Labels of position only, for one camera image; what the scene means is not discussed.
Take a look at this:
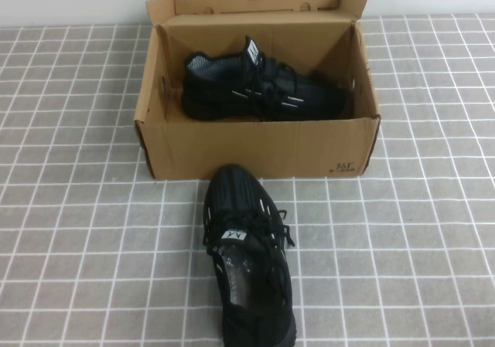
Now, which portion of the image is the black knit sneaker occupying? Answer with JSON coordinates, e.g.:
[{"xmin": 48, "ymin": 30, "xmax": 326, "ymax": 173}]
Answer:
[
  {"xmin": 201, "ymin": 164, "xmax": 298, "ymax": 347},
  {"xmin": 180, "ymin": 35, "xmax": 353, "ymax": 123}
]

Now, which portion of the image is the brown cardboard shoe box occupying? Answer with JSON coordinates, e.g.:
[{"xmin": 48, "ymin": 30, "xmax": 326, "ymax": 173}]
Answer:
[{"xmin": 133, "ymin": 0, "xmax": 382, "ymax": 181}]

